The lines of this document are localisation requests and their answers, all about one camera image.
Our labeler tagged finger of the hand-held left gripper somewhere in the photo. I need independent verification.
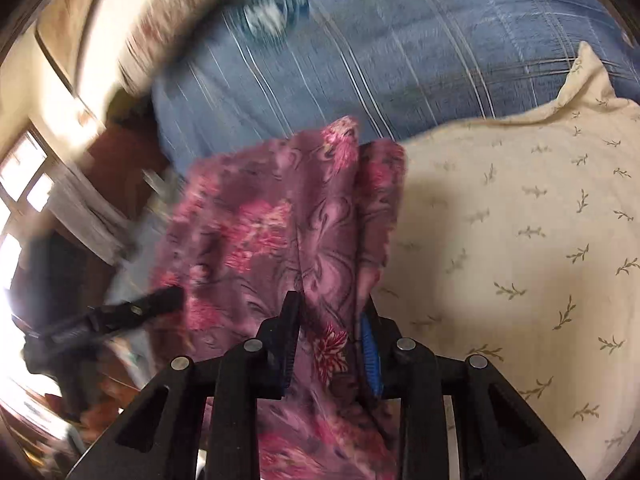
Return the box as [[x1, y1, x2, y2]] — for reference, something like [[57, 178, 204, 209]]
[[87, 285, 184, 332]]

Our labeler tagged cream leaf-print blanket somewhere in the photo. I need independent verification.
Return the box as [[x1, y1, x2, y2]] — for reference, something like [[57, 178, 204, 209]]
[[370, 41, 640, 477]]

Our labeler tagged blue plaid shirt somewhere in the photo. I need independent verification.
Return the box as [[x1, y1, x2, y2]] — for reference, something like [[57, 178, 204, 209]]
[[150, 0, 640, 173]]

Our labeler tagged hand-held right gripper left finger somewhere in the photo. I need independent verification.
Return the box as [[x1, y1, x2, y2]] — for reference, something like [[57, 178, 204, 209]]
[[67, 291, 304, 480]]

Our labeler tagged pink floral cloth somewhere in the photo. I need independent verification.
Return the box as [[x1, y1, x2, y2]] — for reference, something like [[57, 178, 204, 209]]
[[149, 116, 408, 480]]

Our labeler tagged window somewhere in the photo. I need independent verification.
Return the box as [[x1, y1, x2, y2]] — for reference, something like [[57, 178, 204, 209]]
[[0, 127, 57, 291]]

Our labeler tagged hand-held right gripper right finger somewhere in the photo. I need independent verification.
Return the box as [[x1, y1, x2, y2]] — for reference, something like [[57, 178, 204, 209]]
[[359, 304, 587, 480]]

